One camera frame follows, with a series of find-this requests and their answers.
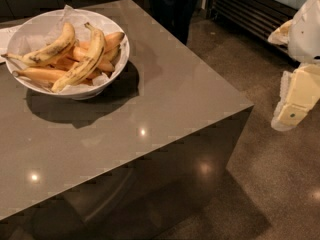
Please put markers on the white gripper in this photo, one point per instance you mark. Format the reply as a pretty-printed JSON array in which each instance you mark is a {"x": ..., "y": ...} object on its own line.
[{"x": 306, "y": 34}]

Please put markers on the spotted yellow banana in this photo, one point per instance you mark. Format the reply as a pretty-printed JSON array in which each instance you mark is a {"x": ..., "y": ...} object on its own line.
[
  {"x": 87, "y": 64},
  {"x": 49, "y": 53}
]

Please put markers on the orange banana upper right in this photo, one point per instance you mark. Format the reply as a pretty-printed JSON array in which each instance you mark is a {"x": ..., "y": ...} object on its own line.
[{"x": 111, "y": 41}]

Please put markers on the orange banana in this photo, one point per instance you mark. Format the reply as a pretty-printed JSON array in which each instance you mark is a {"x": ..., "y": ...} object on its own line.
[
  {"x": 77, "y": 53},
  {"x": 40, "y": 74},
  {"x": 111, "y": 41}
]

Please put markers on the orange banana middle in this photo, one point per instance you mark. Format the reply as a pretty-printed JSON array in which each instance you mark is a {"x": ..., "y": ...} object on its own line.
[{"x": 77, "y": 53}]

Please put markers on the orange banana lower left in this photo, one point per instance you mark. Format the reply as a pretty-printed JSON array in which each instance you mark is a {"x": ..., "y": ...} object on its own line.
[{"x": 40, "y": 74}]

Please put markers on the white paper bowl liner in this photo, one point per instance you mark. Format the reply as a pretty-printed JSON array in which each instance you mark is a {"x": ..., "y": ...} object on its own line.
[{"x": 71, "y": 16}]

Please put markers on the white ceramic bowl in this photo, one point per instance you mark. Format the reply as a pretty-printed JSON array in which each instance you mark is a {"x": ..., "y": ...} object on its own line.
[{"x": 115, "y": 67}]

